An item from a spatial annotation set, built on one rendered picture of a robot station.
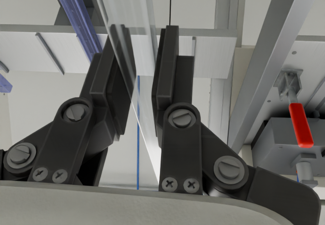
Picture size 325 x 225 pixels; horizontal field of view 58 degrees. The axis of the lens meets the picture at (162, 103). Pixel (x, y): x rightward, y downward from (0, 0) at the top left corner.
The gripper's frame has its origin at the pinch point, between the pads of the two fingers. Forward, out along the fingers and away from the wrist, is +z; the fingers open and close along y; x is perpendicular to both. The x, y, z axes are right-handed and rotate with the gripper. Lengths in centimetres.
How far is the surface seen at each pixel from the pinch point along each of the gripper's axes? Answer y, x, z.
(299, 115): 15.0, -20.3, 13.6
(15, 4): -121, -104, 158
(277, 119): 15.8, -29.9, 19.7
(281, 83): 14.0, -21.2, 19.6
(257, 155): 14.6, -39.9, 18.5
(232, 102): 12, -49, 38
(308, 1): 12.8, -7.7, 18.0
